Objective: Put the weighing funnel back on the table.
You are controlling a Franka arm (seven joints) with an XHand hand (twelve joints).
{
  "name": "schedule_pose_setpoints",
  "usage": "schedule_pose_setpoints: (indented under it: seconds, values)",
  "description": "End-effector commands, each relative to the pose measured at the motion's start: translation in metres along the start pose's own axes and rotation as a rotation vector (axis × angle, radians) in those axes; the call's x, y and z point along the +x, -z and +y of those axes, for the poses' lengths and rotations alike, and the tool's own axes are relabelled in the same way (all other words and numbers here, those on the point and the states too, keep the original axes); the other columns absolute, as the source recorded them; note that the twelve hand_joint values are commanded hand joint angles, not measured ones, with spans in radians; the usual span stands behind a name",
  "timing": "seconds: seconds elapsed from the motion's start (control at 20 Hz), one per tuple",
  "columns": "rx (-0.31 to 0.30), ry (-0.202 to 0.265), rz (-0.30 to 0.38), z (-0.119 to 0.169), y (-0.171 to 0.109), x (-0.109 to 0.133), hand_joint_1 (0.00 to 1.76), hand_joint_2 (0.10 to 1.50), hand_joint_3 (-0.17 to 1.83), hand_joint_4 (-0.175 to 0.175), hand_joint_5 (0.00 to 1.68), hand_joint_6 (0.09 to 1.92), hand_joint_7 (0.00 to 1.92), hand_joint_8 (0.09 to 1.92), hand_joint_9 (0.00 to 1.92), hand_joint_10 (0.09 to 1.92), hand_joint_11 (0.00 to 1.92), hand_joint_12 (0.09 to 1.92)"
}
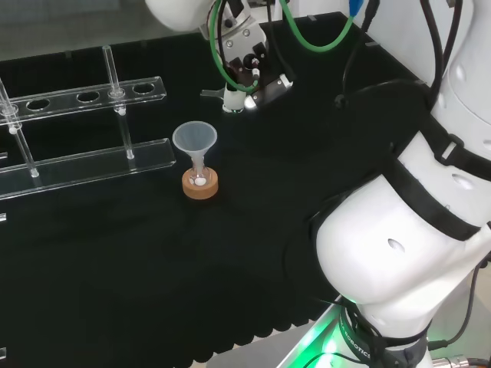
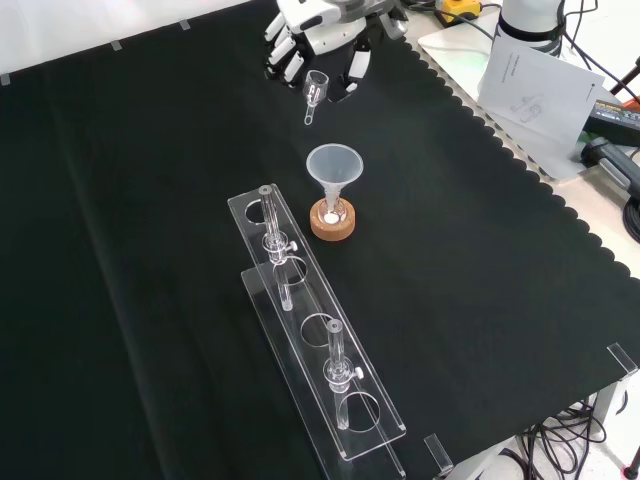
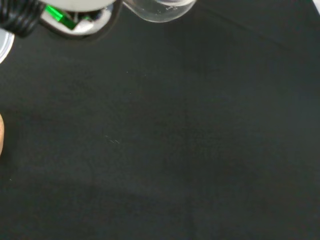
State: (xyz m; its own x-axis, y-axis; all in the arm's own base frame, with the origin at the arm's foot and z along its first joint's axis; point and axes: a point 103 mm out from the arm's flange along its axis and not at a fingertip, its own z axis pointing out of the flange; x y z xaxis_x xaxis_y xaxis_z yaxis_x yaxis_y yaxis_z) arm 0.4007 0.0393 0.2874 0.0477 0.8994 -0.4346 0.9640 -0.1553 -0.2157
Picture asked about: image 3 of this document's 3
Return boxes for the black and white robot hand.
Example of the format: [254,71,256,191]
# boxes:
[0,0,124,40]

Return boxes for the person's hand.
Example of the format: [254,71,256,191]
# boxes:
[0,112,5,157]

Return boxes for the black bench cloth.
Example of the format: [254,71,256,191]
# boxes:
[0,0,320,240]

